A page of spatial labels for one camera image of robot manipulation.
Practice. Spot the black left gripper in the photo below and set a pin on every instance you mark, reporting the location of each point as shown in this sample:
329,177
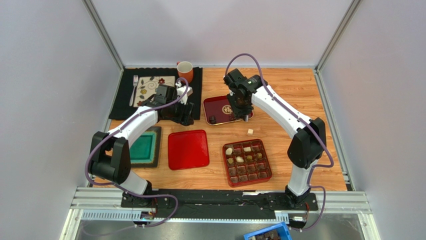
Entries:
184,119

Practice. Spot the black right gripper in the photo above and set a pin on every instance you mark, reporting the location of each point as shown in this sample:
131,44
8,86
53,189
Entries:
242,109

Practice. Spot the red chocolate serving tray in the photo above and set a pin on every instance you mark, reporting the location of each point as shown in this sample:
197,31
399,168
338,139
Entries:
219,107

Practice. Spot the red tin lid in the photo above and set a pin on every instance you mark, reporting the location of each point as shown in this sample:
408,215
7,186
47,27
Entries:
187,150

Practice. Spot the white round chocolate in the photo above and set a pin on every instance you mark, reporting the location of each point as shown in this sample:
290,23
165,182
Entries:
229,151
239,159

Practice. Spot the red chocolate box with tray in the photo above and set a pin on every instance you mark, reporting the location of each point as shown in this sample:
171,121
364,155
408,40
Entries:
249,172

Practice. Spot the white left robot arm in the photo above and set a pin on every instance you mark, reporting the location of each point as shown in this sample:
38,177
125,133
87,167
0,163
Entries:
110,158

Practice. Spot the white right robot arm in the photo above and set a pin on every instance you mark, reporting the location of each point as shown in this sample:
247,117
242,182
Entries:
308,136

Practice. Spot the dark swirl chocolate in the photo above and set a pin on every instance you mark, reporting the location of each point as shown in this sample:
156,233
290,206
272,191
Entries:
212,120

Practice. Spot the floral square plate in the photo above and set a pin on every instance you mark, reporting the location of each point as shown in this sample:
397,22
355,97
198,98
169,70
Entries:
147,86

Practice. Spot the orange mug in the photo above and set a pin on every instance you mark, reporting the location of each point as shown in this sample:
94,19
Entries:
185,70

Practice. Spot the silver fork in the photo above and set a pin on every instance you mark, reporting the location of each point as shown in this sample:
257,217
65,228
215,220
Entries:
134,84

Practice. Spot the black cloth placemat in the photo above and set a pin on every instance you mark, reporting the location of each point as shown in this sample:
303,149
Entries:
121,109

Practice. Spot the turquoise glazed dark plate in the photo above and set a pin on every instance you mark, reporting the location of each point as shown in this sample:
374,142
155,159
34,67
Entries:
145,151

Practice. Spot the blue plastic bin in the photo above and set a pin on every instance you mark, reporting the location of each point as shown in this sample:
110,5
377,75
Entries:
278,231

